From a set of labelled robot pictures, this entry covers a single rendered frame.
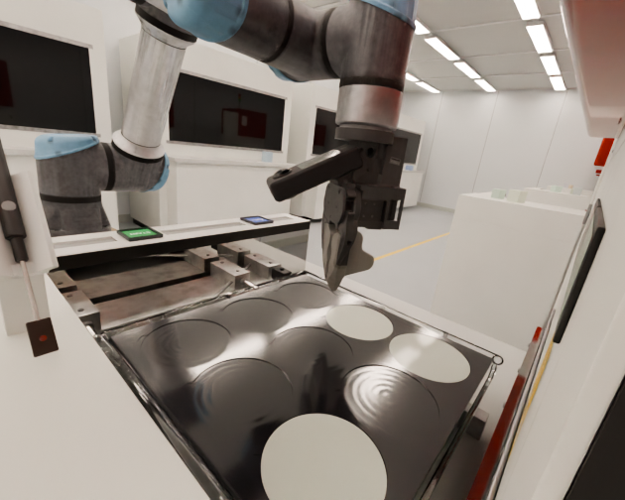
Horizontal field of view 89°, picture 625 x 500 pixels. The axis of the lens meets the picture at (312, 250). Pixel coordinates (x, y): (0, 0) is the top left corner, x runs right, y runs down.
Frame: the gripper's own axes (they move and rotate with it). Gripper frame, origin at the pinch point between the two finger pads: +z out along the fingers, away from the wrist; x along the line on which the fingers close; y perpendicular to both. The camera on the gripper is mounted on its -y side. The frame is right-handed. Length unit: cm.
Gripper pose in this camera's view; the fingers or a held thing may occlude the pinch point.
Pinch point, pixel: (328, 281)
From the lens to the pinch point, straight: 44.4
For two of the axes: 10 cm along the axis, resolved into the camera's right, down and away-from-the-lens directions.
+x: -2.7, -3.2, 9.1
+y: 9.6, 0.1, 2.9
